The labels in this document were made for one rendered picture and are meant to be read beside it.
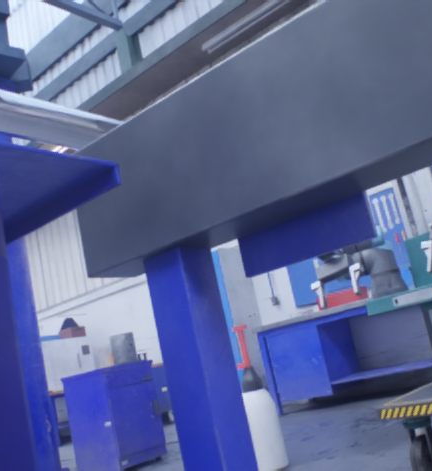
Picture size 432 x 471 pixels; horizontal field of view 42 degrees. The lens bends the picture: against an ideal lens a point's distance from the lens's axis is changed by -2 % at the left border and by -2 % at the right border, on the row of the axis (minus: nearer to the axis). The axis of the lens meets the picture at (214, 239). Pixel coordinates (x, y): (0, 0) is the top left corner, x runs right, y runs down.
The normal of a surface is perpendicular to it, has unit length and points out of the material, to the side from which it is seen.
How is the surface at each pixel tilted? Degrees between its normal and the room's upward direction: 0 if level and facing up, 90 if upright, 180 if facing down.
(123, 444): 90
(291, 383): 90
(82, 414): 90
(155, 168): 90
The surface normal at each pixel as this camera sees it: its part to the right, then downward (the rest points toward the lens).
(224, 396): 0.76, -0.30
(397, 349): -0.63, -0.03
